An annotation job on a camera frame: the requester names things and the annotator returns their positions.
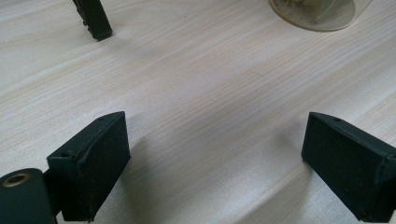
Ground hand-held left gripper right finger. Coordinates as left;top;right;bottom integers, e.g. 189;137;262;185
300;111;396;224

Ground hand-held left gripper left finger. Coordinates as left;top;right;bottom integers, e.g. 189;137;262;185
46;110;132;223

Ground black raised shelf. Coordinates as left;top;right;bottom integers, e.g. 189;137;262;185
72;0;114;42

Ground tall glass jar dried leaves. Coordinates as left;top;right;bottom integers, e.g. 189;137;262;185
268;0;373;33

